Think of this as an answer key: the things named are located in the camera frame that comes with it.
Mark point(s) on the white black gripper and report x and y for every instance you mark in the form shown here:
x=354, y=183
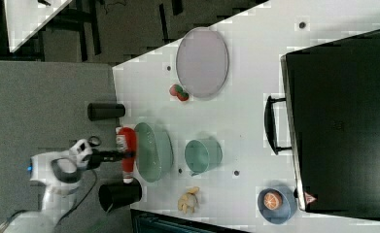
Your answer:
x=87, y=158

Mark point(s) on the red ketchup bottle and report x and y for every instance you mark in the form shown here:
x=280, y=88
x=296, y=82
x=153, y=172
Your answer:
x=127, y=145

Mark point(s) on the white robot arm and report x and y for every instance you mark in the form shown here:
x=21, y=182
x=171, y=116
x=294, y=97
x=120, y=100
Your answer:
x=61, y=173

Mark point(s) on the green oval strainer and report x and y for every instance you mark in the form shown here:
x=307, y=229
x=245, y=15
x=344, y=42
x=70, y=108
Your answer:
x=154, y=152

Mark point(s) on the black cylinder base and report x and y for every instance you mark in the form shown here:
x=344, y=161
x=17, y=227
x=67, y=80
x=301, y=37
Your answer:
x=119, y=194

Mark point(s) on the green mug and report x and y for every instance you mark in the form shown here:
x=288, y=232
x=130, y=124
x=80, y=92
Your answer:
x=203, y=155

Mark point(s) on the red strawberry toy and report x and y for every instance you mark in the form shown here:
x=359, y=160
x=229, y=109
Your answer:
x=175, y=89
x=183, y=96

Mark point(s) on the grey round plate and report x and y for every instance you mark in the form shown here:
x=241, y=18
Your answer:
x=202, y=62

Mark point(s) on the white side table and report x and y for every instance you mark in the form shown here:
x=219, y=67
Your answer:
x=24, y=18

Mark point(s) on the orange slice toy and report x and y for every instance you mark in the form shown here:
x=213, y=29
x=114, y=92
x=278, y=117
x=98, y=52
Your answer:
x=272, y=200

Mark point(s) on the blue bowl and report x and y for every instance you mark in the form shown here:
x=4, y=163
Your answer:
x=284, y=211

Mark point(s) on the black toaster oven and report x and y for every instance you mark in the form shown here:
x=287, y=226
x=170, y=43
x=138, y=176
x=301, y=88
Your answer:
x=332, y=96

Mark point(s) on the black cylinder post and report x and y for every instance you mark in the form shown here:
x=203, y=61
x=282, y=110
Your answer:
x=101, y=111

